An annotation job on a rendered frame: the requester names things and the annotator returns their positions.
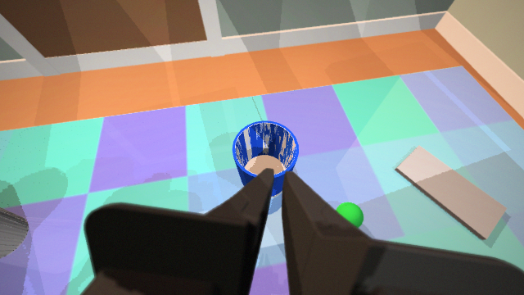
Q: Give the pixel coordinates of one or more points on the blue cup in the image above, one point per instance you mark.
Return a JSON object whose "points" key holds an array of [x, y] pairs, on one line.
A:
{"points": [[265, 144]]}

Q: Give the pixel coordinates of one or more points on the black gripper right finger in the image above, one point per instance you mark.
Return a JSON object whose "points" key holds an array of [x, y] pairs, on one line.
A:
{"points": [[328, 255]]}

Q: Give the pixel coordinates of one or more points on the green ball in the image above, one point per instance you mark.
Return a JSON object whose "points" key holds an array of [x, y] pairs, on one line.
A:
{"points": [[351, 212]]}

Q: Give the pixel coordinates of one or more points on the beige flat rectangular plank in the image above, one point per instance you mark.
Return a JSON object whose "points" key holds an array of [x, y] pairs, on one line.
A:
{"points": [[461, 198]]}

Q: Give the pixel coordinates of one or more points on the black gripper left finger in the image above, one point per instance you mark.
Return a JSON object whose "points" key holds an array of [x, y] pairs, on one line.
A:
{"points": [[220, 246]]}

